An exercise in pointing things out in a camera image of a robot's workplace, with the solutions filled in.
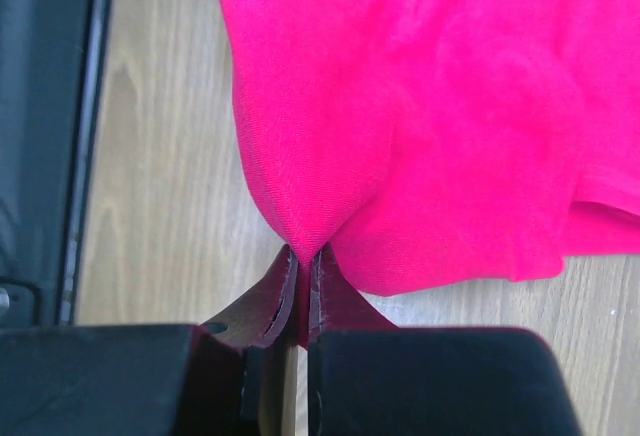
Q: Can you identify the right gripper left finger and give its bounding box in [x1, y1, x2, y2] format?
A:
[1, 247, 298, 435]

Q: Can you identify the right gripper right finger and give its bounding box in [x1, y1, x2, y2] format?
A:
[308, 247, 581, 435]

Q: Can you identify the red polo t shirt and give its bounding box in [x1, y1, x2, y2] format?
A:
[220, 0, 639, 295]

